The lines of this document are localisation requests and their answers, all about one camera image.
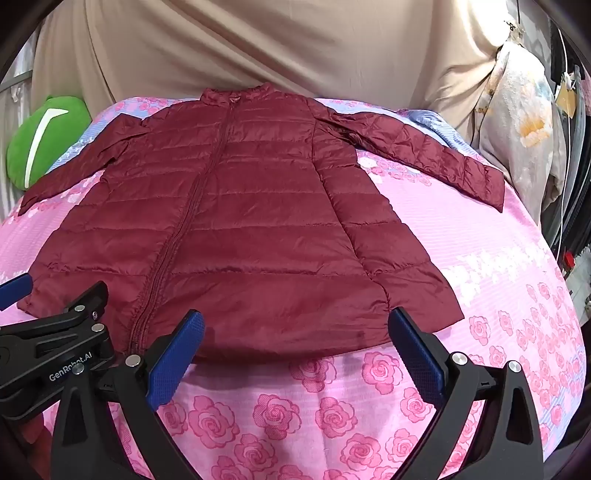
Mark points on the cream floral blanket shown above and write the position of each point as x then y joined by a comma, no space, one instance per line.
521,138

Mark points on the yellow hanging tag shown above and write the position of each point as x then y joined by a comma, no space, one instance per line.
566,99

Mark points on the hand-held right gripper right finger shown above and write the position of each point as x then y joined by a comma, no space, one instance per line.
418,356

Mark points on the green plush pillow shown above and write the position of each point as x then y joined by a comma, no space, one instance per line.
69,120

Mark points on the maroon quilted jacket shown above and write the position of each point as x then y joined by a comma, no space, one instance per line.
254,207

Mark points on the beige cloth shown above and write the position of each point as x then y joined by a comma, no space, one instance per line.
231,46

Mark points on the pink floral bed sheet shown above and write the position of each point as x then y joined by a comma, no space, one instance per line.
461,277

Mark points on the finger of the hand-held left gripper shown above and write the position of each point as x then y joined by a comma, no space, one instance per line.
69,308
14,291

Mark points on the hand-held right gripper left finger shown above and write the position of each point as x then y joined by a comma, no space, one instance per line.
176,350

